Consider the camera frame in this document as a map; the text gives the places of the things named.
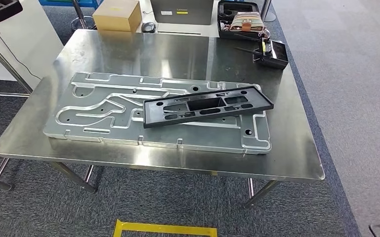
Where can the grey computer case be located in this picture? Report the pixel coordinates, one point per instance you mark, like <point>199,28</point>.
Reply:
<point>189,9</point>

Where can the black radio remote controller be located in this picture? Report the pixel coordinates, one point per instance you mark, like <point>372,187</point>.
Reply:
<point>279,55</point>

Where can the white desk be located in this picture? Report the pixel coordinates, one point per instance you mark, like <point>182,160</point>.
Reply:
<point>29,42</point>

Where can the stainless steel workbench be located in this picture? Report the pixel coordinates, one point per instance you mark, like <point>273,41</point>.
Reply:
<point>176,55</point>

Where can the black plastic plate frame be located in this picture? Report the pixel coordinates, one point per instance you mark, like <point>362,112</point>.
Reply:
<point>150,114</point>

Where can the embossed aluminium panel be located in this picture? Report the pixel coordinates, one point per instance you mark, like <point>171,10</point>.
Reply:
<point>94,130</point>

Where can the steel stand pole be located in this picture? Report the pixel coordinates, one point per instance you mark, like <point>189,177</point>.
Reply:
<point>267,9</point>
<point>78,13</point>

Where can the striped fabric pouch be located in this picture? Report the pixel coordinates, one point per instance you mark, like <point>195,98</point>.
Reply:
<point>247,21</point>

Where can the brown cardboard box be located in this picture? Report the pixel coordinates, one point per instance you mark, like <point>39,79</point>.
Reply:
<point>117,16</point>

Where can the black plastic tray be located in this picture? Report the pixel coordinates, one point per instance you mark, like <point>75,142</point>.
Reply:
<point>0,9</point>

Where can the black open toolbox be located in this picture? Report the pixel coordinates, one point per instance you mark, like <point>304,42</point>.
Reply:
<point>223,9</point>

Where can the blue plastic crate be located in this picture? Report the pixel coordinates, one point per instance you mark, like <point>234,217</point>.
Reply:
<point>62,2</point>

